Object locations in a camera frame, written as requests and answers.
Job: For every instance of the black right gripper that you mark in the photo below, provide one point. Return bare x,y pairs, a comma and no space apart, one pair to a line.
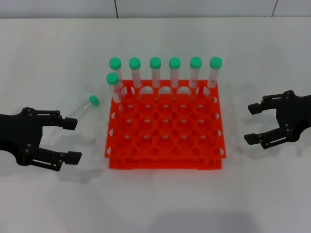
295,114

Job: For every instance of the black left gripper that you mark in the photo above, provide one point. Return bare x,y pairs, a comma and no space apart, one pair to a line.
24,136

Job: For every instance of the clear green-capped test tube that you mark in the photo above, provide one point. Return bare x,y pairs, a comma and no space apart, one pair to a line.
93,100
215,62
155,62
115,62
195,62
174,62
112,78
134,63

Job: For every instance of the orange plastic test tube rack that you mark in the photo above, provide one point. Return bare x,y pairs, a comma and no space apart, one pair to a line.
165,145

